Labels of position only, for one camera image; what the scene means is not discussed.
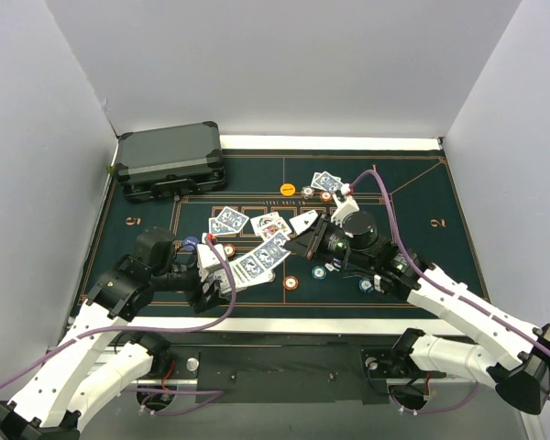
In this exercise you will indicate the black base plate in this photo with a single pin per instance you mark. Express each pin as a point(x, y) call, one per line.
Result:
point(286, 368)

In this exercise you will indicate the green blue poker chip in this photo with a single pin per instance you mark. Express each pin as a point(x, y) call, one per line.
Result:
point(365, 286)

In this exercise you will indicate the ace of spades card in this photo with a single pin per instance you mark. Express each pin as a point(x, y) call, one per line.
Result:
point(258, 222)

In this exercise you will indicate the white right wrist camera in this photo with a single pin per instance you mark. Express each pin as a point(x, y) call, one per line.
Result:
point(345, 204)

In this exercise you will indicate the ace of clubs card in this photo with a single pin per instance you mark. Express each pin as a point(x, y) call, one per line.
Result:
point(300, 223)

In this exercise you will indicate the blue blind button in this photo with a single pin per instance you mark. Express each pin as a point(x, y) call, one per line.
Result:
point(189, 243)

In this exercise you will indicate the black aluminium poker case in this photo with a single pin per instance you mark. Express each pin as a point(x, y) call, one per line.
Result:
point(170, 162)

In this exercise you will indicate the aluminium mounting rail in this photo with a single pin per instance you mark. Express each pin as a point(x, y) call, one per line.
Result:
point(450, 408)

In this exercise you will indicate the orange red chip stack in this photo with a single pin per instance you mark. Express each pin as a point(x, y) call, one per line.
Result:
point(290, 283)

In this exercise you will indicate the red king face card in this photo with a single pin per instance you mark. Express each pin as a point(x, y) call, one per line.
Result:
point(276, 226)

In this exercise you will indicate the green blue chip stack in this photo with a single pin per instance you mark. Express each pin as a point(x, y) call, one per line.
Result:
point(319, 273)

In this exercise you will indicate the blue back playing card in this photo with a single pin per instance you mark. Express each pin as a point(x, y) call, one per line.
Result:
point(330, 182)
point(217, 228)
point(334, 265)
point(272, 252)
point(232, 218)
point(248, 272)
point(315, 183)

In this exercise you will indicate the orange dealer button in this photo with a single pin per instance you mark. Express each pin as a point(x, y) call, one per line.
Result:
point(287, 190)

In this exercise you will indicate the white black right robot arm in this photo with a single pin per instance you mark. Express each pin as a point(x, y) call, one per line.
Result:
point(503, 352)

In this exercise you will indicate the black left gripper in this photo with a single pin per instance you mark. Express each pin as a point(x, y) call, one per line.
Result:
point(206, 293)

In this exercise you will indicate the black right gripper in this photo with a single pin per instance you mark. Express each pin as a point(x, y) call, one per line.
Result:
point(318, 238)

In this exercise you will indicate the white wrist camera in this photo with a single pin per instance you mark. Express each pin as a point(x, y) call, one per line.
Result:
point(207, 261)
point(345, 204)

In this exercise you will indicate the blue playing card deck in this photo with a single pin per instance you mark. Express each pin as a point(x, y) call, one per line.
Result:
point(222, 283)

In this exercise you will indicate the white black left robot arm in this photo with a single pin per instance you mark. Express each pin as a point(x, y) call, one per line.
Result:
point(102, 353)

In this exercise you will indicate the orange red poker chip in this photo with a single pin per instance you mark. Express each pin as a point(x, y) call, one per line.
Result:
point(229, 250)
point(326, 197)

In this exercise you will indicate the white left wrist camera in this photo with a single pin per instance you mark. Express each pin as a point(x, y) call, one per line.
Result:
point(207, 261)

